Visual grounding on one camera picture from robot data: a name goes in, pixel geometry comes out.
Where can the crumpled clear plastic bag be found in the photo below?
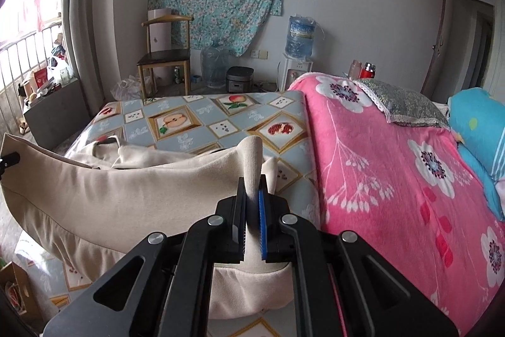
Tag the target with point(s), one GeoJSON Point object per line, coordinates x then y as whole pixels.
{"type": "Point", "coordinates": [128, 86]}

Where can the wooden chair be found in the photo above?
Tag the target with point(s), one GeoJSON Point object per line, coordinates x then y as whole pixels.
{"type": "Point", "coordinates": [163, 58]}

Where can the white water dispenser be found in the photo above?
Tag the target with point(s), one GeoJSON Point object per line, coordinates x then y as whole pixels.
{"type": "Point", "coordinates": [294, 74]}

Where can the cardboard box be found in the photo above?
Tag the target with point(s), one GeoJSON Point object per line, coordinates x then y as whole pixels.
{"type": "Point", "coordinates": [14, 285]}

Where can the beige zip jacket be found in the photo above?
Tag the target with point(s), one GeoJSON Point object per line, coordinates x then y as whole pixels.
{"type": "Point", "coordinates": [118, 199]}

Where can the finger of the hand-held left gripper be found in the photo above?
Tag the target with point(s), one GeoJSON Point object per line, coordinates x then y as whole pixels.
{"type": "Point", "coordinates": [8, 160]}

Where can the white box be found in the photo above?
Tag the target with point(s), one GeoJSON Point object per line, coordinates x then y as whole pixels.
{"type": "Point", "coordinates": [159, 37]}

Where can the empty clear water jug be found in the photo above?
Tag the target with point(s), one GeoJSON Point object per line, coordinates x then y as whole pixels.
{"type": "Point", "coordinates": [215, 66]}

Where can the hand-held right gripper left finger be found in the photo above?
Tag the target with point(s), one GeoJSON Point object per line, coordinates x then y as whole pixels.
{"type": "Point", "coordinates": [241, 218]}

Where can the white wall socket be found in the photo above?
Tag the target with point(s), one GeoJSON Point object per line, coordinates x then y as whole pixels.
{"type": "Point", "coordinates": [259, 54]}

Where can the grey curtain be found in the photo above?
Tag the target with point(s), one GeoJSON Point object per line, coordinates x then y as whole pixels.
{"type": "Point", "coordinates": [85, 25]}

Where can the pink floral blanket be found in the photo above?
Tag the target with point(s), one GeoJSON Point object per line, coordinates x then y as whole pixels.
{"type": "Point", "coordinates": [374, 171]}

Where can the dark grey cabinet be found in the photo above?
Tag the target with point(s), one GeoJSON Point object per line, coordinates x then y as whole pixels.
{"type": "Point", "coordinates": [59, 112]}

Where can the brown door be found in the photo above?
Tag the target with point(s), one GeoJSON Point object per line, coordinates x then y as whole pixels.
{"type": "Point", "coordinates": [436, 37]}

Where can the red thermos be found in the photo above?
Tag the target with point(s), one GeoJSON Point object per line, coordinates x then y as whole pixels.
{"type": "Point", "coordinates": [367, 71]}

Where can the pink bottle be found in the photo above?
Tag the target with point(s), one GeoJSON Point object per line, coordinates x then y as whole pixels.
{"type": "Point", "coordinates": [354, 70]}

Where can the blue pillow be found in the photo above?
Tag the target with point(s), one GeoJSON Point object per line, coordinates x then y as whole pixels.
{"type": "Point", "coordinates": [477, 123]}

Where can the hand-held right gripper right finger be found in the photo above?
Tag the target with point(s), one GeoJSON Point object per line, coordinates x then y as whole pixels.
{"type": "Point", "coordinates": [263, 226]}

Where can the white plastic bag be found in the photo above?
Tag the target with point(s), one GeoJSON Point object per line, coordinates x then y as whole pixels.
{"type": "Point", "coordinates": [59, 70]}

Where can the silver lace-edged pillow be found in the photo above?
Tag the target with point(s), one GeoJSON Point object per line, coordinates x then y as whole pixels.
{"type": "Point", "coordinates": [406, 102]}

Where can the grey rice cooker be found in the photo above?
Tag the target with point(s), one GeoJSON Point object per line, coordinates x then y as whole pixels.
{"type": "Point", "coordinates": [240, 80]}

